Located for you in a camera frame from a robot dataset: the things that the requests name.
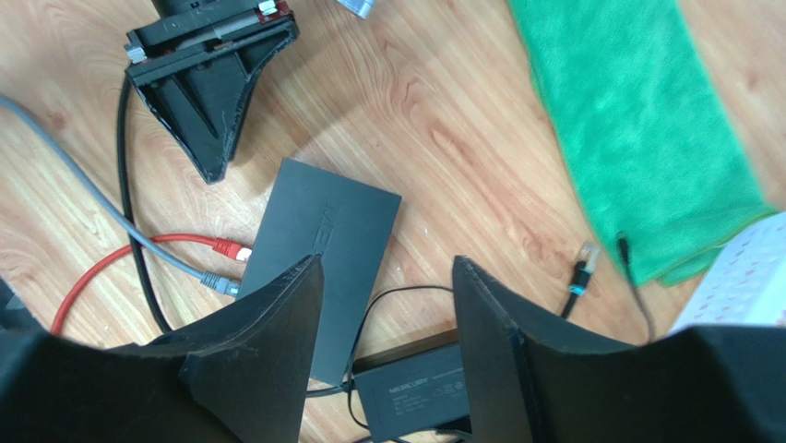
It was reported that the green cloth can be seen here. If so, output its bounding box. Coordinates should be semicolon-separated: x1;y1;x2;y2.
509;1;774;286

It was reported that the black power adapter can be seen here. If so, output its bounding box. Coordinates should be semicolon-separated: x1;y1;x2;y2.
352;329;471;442

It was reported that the red ethernet cable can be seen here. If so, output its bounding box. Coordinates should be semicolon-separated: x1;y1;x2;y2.
50;233;253;338

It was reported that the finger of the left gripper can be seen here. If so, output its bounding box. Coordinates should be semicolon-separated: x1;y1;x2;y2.
126;24;299;185

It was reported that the black braided ethernet cable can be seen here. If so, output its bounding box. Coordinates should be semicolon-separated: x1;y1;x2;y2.
116;77;600;336

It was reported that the thin black power cord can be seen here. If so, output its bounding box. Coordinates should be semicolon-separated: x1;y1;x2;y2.
304;232;657;443

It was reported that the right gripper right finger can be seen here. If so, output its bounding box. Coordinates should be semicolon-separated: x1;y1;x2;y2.
452;256;631;442

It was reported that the grey ethernet cable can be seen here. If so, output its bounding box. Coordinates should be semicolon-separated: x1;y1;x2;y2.
0;95;242;299

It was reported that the white plastic basket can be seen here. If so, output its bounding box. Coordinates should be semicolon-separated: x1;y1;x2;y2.
671;212;785;333

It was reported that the black network switch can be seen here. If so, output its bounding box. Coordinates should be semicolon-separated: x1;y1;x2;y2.
239;159;401;386

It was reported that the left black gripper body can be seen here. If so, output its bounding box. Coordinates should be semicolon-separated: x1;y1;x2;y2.
125;1;300;74

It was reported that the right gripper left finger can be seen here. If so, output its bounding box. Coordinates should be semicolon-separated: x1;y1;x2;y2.
106;256;324;442

